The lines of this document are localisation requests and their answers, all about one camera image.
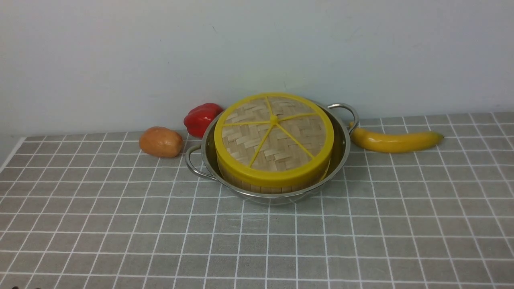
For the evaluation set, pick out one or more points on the yellow bamboo steamer basket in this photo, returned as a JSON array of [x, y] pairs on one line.
[[274, 182]]

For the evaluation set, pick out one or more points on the grey checkered tablecloth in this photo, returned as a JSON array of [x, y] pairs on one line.
[[92, 212]]

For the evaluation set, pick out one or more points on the stainless steel pot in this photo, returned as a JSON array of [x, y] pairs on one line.
[[338, 158]]

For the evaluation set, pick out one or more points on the yellow banana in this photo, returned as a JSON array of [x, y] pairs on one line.
[[395, 143]]

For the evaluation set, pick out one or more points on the red bell pepper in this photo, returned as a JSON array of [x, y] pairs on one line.
[[199, 118]]

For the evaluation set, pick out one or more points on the yellow woven bamboo steamer lid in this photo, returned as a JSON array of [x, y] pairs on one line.
[[273, 132]]

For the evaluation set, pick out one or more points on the brown potato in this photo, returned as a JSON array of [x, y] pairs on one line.
[[161, 142]]

